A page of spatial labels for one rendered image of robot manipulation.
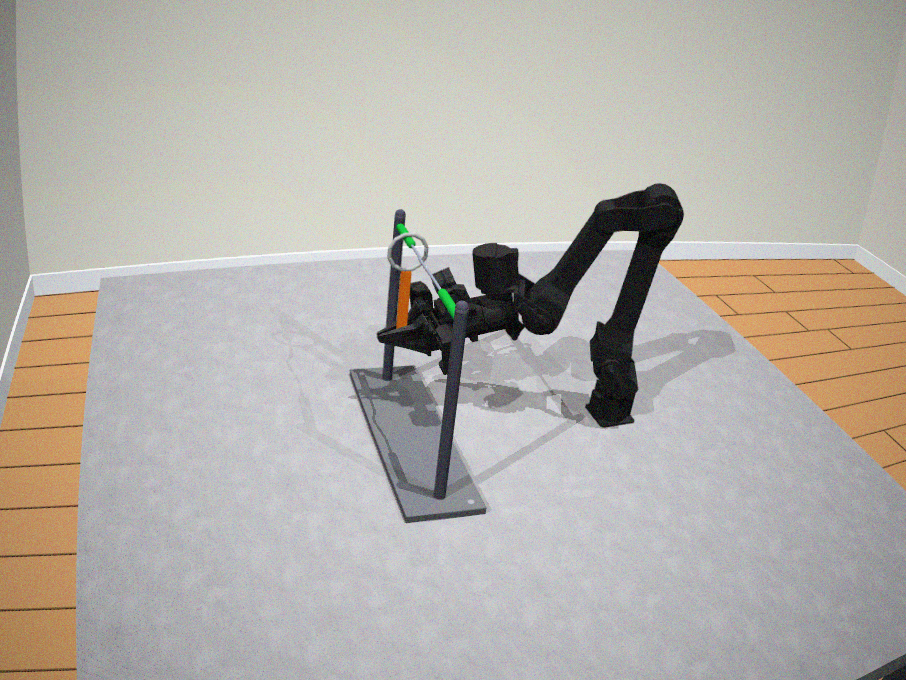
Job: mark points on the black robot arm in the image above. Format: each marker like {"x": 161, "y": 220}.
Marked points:
{"x": 657, "y": 214}

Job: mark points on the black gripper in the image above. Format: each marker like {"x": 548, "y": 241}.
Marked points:
{"x": 426, "y": 330}

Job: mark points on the orange bar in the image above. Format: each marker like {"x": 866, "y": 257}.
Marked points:
{"x": 405, "y": 279}

